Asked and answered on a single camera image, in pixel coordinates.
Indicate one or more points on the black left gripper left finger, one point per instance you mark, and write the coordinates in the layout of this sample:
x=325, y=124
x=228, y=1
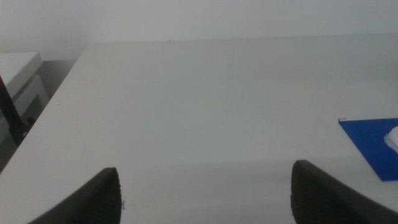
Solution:
x=99, y=199

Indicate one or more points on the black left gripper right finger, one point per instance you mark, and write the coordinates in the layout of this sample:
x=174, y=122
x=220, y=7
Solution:
x=314, y=199

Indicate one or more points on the white plastic cup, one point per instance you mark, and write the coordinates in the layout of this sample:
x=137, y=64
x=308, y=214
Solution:
x=393, y=140

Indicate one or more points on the blue rectangular mat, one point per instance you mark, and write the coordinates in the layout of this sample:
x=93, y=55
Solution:
x=367, y=140

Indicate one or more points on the white side cabinet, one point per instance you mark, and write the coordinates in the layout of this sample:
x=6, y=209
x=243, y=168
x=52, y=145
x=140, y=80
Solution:
x=18, y=67

